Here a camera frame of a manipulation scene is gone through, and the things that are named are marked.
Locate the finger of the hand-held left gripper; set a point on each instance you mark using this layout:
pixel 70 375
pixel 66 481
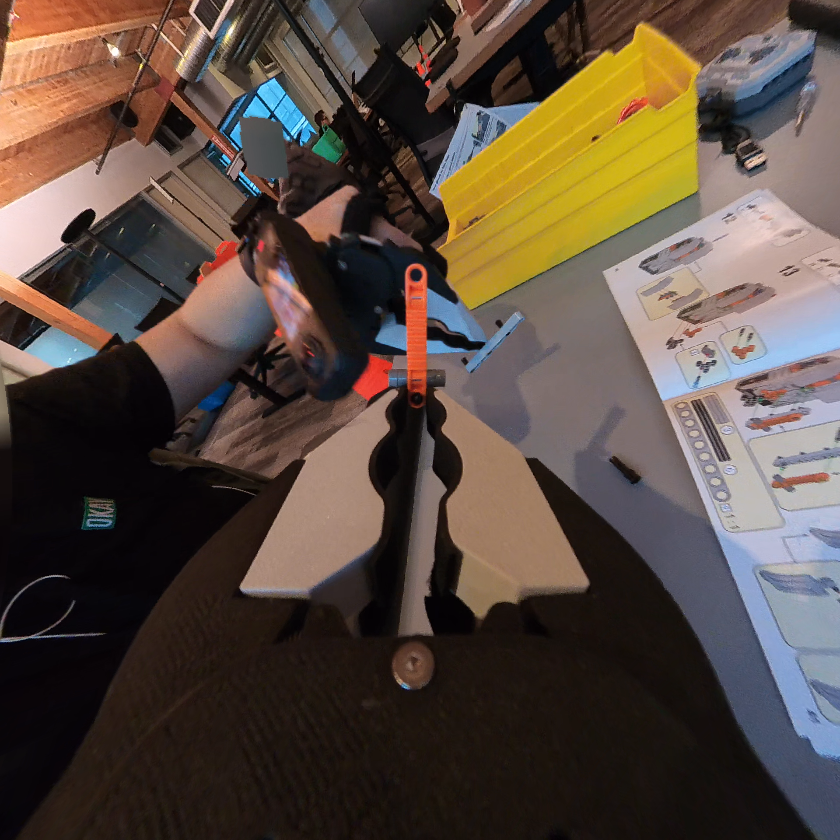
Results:
pixel 443 303
pixel 394 338

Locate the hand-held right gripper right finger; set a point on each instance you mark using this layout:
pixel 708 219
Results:
pixel 505 525

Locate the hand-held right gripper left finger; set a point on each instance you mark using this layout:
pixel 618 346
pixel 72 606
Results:
pixel 315 525

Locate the orange toy beam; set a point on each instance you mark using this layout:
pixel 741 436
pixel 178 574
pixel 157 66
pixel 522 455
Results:
pixel 416 328

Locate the grey toy axle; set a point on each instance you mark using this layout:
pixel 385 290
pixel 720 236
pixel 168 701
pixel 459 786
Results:
pixel 438 378

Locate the grey toy beam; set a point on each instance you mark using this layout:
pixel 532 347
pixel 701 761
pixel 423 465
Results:
pixel 499 338

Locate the person's left forearm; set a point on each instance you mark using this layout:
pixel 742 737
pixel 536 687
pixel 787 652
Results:
pixel 216 328

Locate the person's left hand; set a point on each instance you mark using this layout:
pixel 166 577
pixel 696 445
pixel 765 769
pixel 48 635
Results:
pixel 328 216

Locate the orange traffic cone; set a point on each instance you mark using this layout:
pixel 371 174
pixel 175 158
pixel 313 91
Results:
pixel 375 382

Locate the orange chair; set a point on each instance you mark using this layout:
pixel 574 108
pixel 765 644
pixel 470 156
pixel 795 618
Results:
pixel 222 254

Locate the black toy pin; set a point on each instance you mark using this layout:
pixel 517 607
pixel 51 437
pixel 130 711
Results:
pixel 625 469

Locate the white instruction sheet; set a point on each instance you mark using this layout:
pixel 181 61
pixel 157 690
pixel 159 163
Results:
pixel 469 138

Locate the yellow plastic bin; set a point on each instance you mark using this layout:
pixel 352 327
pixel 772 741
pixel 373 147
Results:
pixel 577 177

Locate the grey table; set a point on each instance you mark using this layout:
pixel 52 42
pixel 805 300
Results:
pixel 485 56

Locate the person's black sweater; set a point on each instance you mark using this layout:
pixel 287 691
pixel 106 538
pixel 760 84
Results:
pixel 65 558

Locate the short black floor lamp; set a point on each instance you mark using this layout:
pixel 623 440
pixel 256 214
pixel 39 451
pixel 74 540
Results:
pixel 79 226

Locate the open instruction booklet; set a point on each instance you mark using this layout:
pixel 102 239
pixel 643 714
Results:
pixel 741 407

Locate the orange toy piece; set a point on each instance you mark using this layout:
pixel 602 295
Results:
pixel 631 110

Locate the grey toy hub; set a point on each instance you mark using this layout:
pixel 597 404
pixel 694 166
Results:
pixel 754 65

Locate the metal air duct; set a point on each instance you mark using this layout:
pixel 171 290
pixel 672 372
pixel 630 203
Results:
pixel 203 46

